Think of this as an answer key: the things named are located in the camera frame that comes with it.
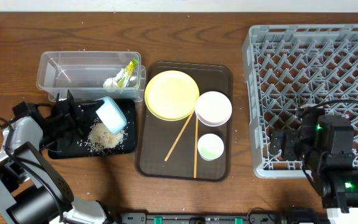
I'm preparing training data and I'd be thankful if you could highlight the light blue bowl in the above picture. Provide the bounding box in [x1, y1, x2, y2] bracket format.
[96, 96, 127, 134]

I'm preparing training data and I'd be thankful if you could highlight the pile of rice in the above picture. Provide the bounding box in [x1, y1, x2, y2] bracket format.
[77, 118, 127, 156]

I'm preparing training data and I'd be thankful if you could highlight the white tissue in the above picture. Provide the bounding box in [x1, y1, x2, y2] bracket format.
[103, 68, 124, 89]

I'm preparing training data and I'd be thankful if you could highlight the green snack wrapper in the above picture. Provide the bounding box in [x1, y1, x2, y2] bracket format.
[118, 58, 138, 88]

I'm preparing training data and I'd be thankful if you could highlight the white green cup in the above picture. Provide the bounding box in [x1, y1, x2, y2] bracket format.
[197, 134, 224, 161]

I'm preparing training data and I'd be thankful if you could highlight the pink white bowl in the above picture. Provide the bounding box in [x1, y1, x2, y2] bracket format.
[195, 91, 232, 127]

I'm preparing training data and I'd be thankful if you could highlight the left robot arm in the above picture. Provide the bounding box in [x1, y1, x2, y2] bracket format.
[0, 93, 115, 223]

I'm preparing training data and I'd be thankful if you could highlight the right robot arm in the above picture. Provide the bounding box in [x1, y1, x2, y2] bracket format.
[270, 105, 358, 223]

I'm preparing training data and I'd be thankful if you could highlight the grey dishwasher rack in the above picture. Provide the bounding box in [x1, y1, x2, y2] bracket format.
[242, 24, 358, 179]

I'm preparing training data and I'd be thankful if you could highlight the black tray bin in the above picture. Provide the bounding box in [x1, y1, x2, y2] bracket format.
[48, 99, 137, 159]

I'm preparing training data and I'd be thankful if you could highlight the clear plastic bin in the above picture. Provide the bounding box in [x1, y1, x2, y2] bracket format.
[37, 51, 146, 102]

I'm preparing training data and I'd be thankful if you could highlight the yellow plate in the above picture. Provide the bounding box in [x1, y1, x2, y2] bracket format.
[144, 70, 200, 121]

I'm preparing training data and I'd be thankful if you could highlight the wooden chopstick right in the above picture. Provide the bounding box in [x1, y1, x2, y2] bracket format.
[193, 116, 198, 179]

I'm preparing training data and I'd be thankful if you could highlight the wooden chopstick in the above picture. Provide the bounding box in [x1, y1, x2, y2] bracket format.
[164, 111, 194, 162]
[193, 116, 198, 179]

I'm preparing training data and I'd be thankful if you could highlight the wooden chopstick left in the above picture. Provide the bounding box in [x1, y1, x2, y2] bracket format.
[164, 111, 194, 162]

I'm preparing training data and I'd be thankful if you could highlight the dark brown serving tray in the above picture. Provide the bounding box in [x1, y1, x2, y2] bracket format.
[135, 62, 232, 182]

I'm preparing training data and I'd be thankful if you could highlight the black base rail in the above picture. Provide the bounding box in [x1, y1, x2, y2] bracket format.
[118, 209, 330, 224]

